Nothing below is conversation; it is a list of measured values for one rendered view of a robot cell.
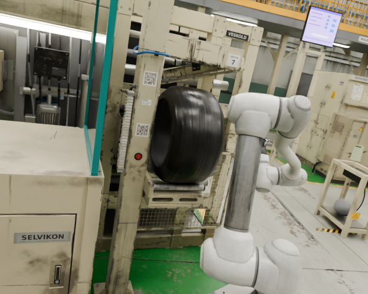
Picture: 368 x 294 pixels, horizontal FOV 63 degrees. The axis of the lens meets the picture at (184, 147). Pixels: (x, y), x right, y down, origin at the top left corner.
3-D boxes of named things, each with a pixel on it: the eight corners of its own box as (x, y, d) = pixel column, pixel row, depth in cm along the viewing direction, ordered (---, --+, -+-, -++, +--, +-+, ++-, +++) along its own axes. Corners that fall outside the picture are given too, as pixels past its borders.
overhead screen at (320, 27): (301, 40, 502) (311, 5, 487) (299, 41, 507) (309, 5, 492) (332, 48, 514) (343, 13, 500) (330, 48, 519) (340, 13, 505)
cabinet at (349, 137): (330, 184, 559) (353, 118, 526) (313, 172, 614) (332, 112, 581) (372, 189, 578) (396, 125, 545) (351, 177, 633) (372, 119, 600)
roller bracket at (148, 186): (147, 198, 173) (150, 182, 171) (134, 171, 209) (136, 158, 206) (153, 198, 175) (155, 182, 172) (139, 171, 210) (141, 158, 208)
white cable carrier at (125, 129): (117, 172, 176) (128, 90, 163) (115, 168, 180) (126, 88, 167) (124, 172, 177) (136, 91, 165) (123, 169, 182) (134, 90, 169)
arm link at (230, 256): (253, 296, 112) (195, 283, 114) (247, 279, 128) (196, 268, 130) (286, 92, 115) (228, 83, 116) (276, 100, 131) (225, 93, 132)
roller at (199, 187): (150, 191, 177) (152, 184, 176) (149, 188, 181) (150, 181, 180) (204, 192, 190) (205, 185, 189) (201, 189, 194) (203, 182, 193)
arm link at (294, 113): (301, 118, 132) (270, 112, 133) (318, 90, 116) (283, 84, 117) (302, 143, 125) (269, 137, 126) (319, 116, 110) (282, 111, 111)
